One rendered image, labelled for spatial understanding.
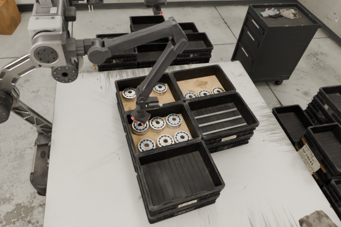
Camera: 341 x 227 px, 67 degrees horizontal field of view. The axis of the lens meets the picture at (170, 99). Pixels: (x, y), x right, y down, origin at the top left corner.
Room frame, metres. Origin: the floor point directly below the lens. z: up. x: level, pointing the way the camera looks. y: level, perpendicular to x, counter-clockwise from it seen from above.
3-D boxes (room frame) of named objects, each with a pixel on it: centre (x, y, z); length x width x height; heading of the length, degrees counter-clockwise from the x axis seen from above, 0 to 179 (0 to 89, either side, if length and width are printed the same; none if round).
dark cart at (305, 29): (2.60, -1.06, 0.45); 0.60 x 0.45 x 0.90; 109
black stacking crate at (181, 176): (0.64, -0.10, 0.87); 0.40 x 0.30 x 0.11; 115
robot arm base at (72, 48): (0.88, 0.44, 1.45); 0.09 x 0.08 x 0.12; 19
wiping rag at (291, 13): (2.68, -1.16, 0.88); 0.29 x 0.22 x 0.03; 109
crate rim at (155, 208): (0.64, -0.10, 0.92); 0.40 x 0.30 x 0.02; 115
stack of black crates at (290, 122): (1.59, -1.19, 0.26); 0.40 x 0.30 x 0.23; 18
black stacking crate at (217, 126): (1.08, -0.33, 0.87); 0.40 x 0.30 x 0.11; 115
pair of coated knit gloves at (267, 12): (2.63, -0.93, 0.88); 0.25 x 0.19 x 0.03; 109
